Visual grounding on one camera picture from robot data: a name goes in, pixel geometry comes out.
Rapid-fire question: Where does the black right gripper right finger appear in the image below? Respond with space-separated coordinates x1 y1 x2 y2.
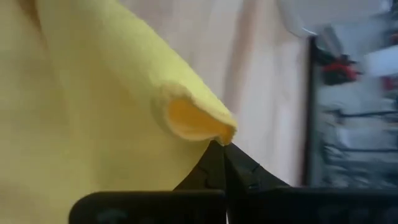
224 142 398 224

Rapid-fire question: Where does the yellow microfiber towel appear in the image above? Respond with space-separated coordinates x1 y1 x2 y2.
0 0 239 224

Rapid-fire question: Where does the white box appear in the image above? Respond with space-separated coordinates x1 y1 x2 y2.
363 46 398 78

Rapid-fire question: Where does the clear plastic bin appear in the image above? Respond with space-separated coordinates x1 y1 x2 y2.
276 0 389 39

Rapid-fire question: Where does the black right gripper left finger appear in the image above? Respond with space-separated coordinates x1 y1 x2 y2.
68 139 226 224

